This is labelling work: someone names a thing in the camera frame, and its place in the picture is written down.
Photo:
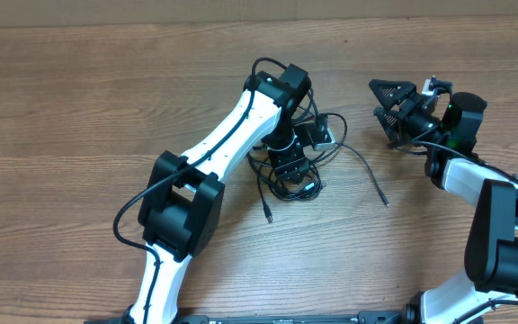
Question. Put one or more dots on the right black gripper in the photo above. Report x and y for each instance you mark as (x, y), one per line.
(402, 88)

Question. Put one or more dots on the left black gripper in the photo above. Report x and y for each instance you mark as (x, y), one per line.
(288, 164)

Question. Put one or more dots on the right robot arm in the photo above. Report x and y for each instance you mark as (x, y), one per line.
(442, 125)

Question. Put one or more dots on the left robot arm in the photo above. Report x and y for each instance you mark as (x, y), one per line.
(180, 207)

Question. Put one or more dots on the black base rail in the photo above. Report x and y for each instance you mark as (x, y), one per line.
(281, 319)

